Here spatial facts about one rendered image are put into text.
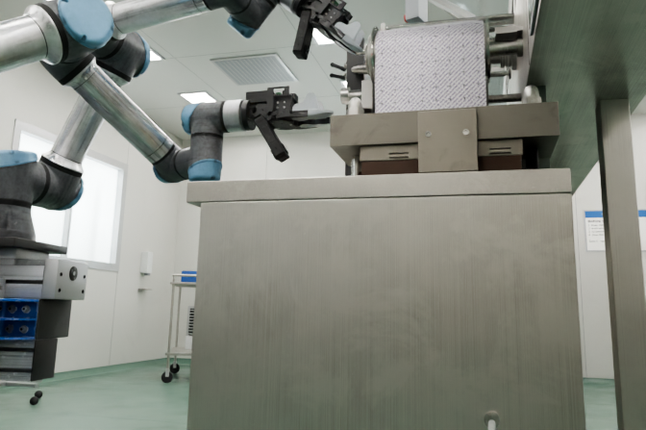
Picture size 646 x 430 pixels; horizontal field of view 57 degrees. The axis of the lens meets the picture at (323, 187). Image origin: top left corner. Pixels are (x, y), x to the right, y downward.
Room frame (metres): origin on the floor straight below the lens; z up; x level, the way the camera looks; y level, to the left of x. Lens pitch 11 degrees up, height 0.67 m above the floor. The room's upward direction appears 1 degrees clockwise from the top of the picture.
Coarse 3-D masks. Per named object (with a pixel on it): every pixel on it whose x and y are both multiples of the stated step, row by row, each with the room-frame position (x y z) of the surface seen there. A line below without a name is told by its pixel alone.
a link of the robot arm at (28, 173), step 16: (0, 160) 1.41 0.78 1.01; (16, 160) 1.42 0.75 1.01; (32, 160) 1.46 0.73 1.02; (0, 176) 1.41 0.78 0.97; (16, 176) 1.43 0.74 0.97; (32, 176) 1.46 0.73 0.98; (48, 176) 1.51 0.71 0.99; (0, 192) 1.41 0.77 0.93; (16, 192) 1.43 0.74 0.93; (32, 192) 1.48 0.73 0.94
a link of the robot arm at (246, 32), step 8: (256, 0) 1.35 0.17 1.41; (264, 0) 1.36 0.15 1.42; (248, 8) 1.33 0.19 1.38; (256, 8) 1.35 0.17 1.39; (264, 8) 1.37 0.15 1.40; (272, 8) 1.39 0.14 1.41; (232, 16) 1.38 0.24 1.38; (240, 16) 1.35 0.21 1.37; (248, 16) 1.35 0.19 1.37; (256, 16) 1.37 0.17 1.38; (264, 16) 1.39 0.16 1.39; (232, 24) 1.38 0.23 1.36; (240, 24) 1.37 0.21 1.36; (248, 24) 1.38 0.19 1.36; (256, 24) 1.39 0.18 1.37; (240, 32) 1.39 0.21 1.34; (248, 32) 1.39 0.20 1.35
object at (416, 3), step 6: (408, 0) 1.81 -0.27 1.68; (414, 0) 1.80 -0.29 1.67; (420, 0) 1.80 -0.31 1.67; (426, 0) 1.84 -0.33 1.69; (408, 6) 1.81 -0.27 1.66; (414, 6) 1.80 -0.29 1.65; (420, 6) 1.80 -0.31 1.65; (426, 6) 1.84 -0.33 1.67; (408, 12) 1.81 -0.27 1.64; (414, 12) 1.80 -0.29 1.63; (420, 12) 1.80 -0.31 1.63; (426, 12) 1.84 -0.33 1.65; (408, 18) 1.82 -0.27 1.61; (414, 18) 1.81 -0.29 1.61; (420, 18) 1.81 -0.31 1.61; (426, 18) 1.84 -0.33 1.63
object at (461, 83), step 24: (384, 72) 1.25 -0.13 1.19; (408, 72) 1.23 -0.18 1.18; (432, 72) 1.22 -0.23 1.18; (456, 72) 1.20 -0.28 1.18; (480, 72) 1.19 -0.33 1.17; (384, 96) 1.25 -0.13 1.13; (408, 96) 1.23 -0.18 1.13; (432, 96) 1.22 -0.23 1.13; (456, 96) 1.21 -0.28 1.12; (480, 96) 1.19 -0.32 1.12
